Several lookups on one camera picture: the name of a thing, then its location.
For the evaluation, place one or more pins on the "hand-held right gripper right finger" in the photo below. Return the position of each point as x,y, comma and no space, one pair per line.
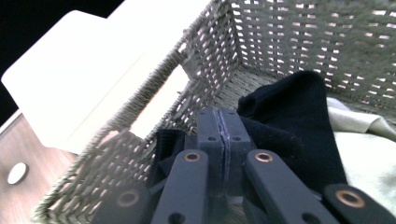
236,146

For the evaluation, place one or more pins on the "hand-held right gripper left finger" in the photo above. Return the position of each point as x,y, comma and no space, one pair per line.
214,149

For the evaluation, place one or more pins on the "black sock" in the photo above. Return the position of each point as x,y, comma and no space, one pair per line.
295,124

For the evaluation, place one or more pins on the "green woven basket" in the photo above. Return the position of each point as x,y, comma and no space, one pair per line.
280,37

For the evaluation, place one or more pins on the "cream sock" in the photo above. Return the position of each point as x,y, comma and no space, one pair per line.
351,118
367,168

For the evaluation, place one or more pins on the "white divided storage box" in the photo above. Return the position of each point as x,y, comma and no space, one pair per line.
87,77

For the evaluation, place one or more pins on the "white round disc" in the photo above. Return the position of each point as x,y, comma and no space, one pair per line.
17,173

